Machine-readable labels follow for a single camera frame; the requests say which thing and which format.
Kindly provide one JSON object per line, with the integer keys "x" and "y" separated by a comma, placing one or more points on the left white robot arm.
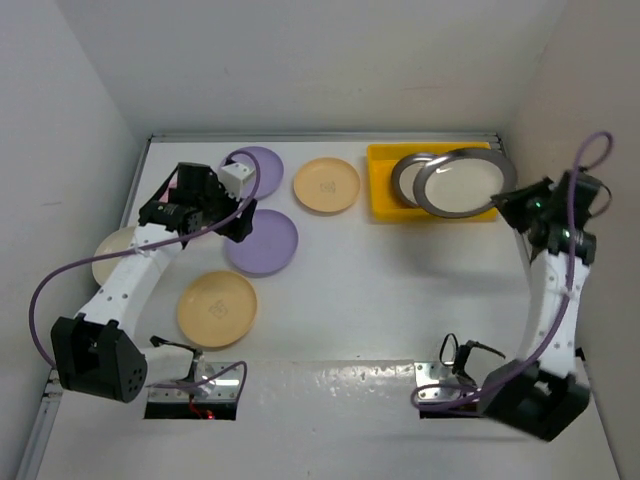
{"x": 94, "y": 351}

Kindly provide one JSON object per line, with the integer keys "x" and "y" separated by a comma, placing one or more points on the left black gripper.
{"x": 237, "y": 227}

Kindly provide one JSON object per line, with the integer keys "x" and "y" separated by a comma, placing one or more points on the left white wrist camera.
{"x": 235, "y": 177}

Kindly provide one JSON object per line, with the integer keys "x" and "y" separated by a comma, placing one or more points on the yellow plastic bin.
{"x": 386, "y": 206}

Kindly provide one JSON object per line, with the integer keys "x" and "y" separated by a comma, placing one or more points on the metal base plate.
{"x": 210, "y": 382}
{"x": 437, "y": 383}

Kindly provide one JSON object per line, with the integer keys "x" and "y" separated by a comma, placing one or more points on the purple plate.
{"x": 268, "y": 248}
{"x": 271, "y": 167}

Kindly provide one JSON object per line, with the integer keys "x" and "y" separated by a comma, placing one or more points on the orange plate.
{"x": 217, "y": 309}
{"x": 327, "y": 185}

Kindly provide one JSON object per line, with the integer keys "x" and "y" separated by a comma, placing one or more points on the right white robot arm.
{"x": 538, "y": 393}

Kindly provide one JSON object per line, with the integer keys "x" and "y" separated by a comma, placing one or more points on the steel rimmed plate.
{"x": 461, "y": 183}
{"x": 404, "y": 174}

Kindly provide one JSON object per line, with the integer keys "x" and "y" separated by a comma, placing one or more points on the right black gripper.
{"x": 509, "y": 202}

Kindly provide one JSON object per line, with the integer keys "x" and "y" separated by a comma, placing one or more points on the cream white plate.
{"x": 119, "y": 240}

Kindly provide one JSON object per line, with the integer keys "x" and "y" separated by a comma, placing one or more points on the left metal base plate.
{"x": 210, "y": 382}

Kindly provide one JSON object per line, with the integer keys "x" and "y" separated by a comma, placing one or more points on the pink plate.
{"x": 173, "y": 181}

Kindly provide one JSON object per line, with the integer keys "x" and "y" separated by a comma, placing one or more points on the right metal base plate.
{"x": 437, "y": 383}

